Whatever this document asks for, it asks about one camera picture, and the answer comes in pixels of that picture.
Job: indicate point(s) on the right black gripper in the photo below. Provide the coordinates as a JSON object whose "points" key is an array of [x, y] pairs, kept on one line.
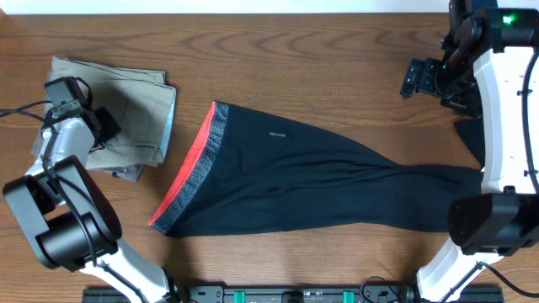
{"points": [[471, 101]]}

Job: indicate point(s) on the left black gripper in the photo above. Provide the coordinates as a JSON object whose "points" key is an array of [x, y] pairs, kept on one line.
{"points": [[110, 127]]}

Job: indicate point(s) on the black leggings red waistband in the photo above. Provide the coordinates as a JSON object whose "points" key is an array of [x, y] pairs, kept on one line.
{"points": [[249, 172]]}

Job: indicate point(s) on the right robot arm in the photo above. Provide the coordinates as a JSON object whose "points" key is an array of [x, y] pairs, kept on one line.
{"points": [[490, 72]]}

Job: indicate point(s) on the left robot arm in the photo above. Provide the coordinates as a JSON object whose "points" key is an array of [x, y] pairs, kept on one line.
{"points": [[69, 223]]}

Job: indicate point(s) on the black and white garment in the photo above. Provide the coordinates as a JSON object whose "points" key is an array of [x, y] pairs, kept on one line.
{"points": [[471, 132]]}

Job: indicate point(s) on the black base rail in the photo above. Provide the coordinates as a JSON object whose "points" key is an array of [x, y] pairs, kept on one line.
{"points": [[370, 293]]}

